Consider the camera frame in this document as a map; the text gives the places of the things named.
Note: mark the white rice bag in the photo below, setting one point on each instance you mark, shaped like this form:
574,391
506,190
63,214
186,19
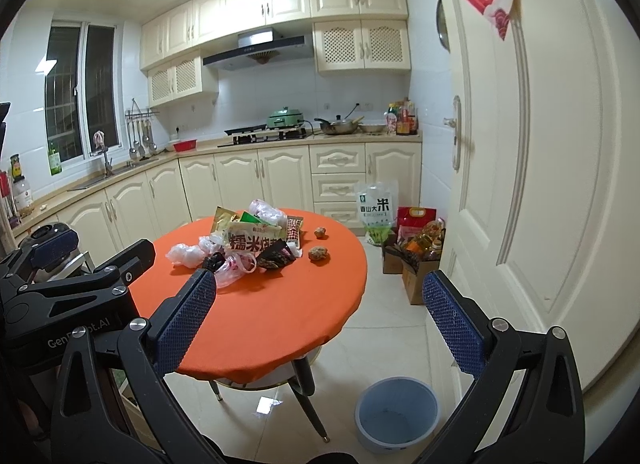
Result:
377,205

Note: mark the cream upper kitchen cabinets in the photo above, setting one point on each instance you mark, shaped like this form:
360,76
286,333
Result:
347,35

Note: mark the small cardboard box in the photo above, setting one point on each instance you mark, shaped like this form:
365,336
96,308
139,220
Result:
391,261

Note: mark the red basin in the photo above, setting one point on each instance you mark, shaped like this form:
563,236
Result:
184,145

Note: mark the condiment bottles group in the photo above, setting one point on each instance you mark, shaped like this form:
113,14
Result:
401,118

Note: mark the green electric pot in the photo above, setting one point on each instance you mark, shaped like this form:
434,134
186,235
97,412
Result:
285,117

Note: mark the cream kitchen cabinets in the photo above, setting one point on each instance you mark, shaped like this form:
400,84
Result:
154,199
347,35

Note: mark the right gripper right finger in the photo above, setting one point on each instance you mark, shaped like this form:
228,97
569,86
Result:
525,401

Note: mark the black range hood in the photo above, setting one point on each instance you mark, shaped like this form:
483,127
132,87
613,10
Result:
262,48

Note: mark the pink white plastic bag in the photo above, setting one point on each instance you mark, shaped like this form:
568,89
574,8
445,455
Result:
236,265

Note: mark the black gas stove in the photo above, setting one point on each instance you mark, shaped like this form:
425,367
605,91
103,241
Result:
262,134

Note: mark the sink faucet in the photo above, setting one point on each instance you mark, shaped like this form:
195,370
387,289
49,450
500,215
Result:
100,149

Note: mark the metal door handle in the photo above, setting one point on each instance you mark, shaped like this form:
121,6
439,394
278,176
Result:
454,123

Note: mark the gold snack packet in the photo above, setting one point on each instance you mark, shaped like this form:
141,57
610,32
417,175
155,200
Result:
222,218

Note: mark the white panel door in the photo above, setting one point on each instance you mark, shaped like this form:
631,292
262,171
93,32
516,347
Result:
543,224

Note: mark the green dish soap bottle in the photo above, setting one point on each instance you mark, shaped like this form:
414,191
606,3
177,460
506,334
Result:
54,158

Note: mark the white jar on counter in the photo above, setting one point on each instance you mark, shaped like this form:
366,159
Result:
22,195

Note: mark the red gift box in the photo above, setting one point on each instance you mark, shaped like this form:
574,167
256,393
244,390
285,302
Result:
411,221

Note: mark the round orange table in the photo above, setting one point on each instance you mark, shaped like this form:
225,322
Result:
269,318

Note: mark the wok with lid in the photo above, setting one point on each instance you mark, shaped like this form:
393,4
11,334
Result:
339,127

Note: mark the red white snack wrapper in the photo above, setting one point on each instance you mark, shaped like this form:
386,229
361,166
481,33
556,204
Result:
293,235

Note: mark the blue plastic trash bin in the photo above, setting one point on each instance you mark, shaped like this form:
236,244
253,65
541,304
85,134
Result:
395,414

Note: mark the large glutinous rice snack bag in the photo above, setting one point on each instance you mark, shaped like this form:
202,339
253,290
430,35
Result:
252,238

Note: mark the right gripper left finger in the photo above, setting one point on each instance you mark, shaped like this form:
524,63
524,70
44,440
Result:
150,349

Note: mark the cardboard box with oil bottles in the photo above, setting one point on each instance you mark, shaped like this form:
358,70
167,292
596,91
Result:
421,255

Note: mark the kitchen window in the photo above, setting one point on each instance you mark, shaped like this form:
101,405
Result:
79,89

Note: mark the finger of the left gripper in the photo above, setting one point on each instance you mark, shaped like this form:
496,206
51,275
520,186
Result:
125,267

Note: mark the cream lower kitchen cabinets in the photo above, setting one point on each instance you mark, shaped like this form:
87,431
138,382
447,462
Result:
154,199

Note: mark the black pepper beef wrapper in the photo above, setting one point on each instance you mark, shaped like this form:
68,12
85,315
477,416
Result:
276,256

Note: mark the hanging utensil rack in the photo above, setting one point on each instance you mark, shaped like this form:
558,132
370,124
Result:
142,146

